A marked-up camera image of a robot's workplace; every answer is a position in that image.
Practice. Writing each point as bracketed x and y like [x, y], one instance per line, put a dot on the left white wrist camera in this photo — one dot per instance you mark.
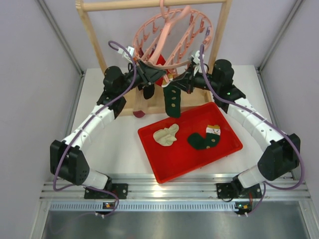
[128, 54]

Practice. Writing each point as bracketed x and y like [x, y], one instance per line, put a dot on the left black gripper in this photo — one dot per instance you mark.
[148, 74]

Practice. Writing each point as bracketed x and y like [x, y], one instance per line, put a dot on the wooden hanger rack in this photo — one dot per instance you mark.
[156, 103]

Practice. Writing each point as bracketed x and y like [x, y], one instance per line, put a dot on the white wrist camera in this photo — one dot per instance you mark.
[194, 59]
[128, 54]

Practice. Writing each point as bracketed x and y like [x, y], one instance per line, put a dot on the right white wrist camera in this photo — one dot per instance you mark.
[194, 59]

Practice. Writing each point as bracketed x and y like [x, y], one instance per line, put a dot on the black white striped sock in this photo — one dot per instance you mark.
[148, 92]

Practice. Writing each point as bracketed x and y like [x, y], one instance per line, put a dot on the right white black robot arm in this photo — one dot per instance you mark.
[281, 152]

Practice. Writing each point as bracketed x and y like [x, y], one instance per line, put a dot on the cream yellow sock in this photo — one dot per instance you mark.
[166, 137]

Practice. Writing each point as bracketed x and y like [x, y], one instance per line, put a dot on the red plastic tray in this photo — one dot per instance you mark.
[173, 161]

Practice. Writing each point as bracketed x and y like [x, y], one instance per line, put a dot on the beige purple striped sock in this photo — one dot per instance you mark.
[140, 105]

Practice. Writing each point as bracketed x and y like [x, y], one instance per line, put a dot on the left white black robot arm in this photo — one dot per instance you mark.
[67, 157]

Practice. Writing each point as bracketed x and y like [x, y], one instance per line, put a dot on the aluminium mounting rail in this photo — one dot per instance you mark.
[195, 193]

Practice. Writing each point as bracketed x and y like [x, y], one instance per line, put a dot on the green sock yellow dots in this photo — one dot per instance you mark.
[172, 100]

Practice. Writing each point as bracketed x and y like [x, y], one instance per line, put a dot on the white patterned sock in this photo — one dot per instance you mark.
[213, 129]

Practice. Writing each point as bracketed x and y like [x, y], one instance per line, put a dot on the pink round clip hanger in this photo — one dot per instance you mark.
[167, 39]

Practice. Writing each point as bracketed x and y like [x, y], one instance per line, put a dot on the red sock on hanger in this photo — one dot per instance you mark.
[159, 82]

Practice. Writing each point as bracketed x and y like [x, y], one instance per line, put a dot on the dark green sock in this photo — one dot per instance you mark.
[200, 143]

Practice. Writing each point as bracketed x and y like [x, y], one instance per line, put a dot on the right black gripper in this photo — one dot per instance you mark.
[186, 81]

